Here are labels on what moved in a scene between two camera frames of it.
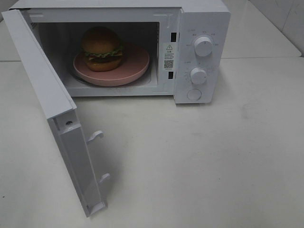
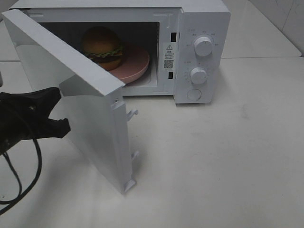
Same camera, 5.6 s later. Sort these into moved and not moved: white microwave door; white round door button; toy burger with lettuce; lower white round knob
Moved: white microwave door
Not moved: white round door button; lower white round knob; toy burger with lettuce
